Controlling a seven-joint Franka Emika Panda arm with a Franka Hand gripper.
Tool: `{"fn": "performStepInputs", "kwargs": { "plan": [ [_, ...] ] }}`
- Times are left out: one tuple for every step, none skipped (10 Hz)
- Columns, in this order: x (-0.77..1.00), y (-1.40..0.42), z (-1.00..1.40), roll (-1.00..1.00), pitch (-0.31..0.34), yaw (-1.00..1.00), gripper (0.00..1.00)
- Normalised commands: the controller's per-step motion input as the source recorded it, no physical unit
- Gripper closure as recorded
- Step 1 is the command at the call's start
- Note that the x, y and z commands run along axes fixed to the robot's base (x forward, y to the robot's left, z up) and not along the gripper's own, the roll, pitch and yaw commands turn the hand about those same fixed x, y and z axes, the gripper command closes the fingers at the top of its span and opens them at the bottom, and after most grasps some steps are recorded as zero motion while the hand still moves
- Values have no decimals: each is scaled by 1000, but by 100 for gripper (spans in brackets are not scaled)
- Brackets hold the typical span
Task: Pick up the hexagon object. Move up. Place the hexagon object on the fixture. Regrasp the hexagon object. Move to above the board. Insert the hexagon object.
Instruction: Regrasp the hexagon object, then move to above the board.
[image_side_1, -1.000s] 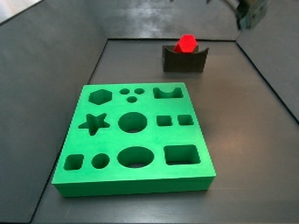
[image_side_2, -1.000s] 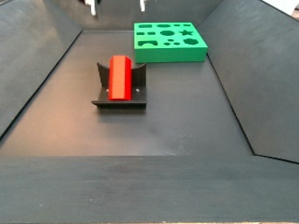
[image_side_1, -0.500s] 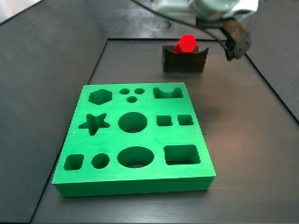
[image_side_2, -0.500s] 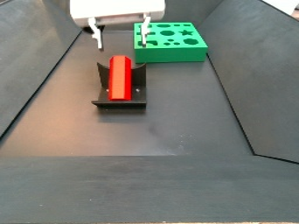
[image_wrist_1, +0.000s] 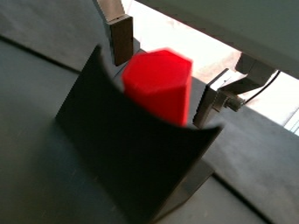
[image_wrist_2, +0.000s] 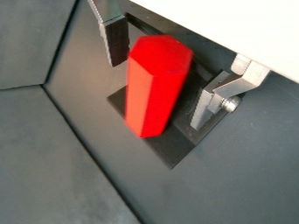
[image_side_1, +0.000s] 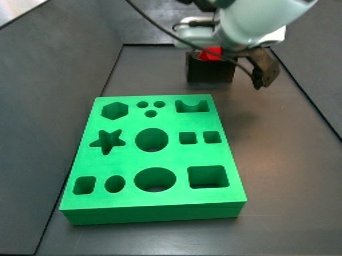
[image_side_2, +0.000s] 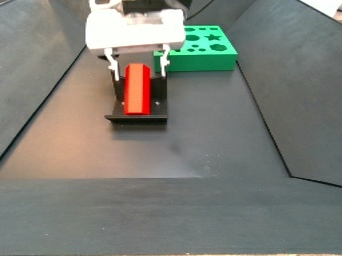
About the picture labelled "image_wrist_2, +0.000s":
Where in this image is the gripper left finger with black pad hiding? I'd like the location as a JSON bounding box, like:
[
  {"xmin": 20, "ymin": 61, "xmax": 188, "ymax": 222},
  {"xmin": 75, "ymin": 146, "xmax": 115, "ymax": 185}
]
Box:
[{"xmin": 88, "ymin": 0, "xmax": 129, "ymax": 67}]

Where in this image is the red hexagon prism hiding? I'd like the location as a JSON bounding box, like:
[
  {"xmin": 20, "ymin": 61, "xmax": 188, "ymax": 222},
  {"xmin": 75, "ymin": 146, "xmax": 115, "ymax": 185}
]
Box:
[{"xmin": 125, "ymin": 35, "xmax": 192, "ymax": 138}]

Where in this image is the black curved holder stand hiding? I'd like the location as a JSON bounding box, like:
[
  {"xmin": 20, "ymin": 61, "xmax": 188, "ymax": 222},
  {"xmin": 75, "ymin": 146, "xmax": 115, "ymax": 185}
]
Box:
[{"xmin": 107, "ymin": 11, "xmax": 247, "ymax": 170}]

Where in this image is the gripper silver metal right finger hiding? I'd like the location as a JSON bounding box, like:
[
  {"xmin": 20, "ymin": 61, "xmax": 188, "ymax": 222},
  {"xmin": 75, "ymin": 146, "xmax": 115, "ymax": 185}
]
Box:
[{"xmin": 191, "ymin": 54, "xmax": 269, "ymax": 130}]

